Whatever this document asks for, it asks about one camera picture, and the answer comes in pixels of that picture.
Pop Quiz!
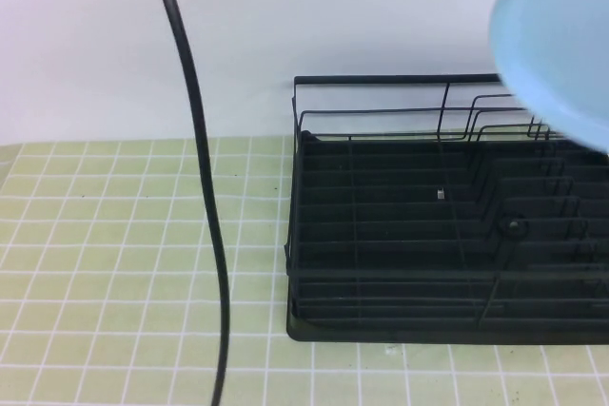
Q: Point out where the light blue round plate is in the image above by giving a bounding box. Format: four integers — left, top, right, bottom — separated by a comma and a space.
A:
489, 0, 609, 156

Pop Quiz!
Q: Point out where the black plastic drip tray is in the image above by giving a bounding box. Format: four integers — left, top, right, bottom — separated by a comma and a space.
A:
285, 128, 609, 346

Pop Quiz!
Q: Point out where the green checkered tablecloth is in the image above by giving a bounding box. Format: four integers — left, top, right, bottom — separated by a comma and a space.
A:
0, 133, 609, 406

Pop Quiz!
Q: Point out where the black camera cable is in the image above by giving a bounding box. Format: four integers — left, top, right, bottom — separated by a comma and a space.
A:
148, 0, 232, 406

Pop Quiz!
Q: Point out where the black wire dish rack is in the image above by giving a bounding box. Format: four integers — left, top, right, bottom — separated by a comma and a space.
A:
288, 72, 609, 326

